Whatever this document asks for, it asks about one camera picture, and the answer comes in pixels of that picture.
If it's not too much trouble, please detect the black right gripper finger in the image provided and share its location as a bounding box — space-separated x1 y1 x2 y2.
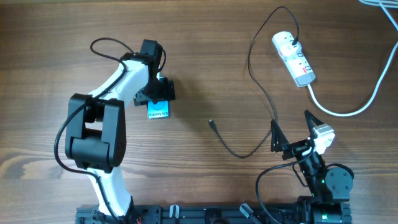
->
304 110 323 132
271 119 289 152

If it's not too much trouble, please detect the Galaxy smartphone cyan screen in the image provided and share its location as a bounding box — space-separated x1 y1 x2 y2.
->
147 101 170 119

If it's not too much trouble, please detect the black USB charging cable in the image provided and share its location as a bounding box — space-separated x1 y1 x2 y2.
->
208 6 300 159

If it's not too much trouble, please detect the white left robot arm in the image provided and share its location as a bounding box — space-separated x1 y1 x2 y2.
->
54 39 175 223

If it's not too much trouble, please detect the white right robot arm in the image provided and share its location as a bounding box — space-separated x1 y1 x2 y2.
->
267 110 354 224

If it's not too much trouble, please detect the white charger plug adapter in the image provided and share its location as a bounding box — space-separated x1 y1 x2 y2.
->
278 42 302 58

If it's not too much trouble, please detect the white power strip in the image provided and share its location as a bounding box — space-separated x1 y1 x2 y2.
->
272 31 316 88

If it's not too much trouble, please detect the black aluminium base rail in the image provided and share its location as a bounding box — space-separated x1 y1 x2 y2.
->
75 203 353 224

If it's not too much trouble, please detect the white power strip cord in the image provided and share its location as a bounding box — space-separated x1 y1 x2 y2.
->
307 0 398 118

